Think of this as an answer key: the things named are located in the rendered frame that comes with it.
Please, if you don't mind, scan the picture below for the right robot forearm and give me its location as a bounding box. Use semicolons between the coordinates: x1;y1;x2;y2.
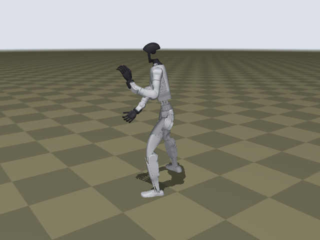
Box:
135;97;150;112

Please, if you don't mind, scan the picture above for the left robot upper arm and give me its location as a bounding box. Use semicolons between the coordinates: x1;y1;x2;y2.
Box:
149;67;163;101

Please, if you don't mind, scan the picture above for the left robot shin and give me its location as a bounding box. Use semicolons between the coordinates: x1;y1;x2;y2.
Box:
144;154;160;193

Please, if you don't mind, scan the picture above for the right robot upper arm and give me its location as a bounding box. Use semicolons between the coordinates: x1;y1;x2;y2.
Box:
145;80;154;90

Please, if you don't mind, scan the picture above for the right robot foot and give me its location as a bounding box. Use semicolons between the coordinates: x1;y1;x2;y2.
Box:
165;164;182;173

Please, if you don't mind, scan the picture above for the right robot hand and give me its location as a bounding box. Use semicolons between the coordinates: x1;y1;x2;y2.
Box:
122;106;142;123

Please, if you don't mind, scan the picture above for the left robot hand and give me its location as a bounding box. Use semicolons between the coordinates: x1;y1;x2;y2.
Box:
116;65;134;89

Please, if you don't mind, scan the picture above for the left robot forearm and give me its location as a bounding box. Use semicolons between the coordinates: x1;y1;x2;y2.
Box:
128;81;157;98

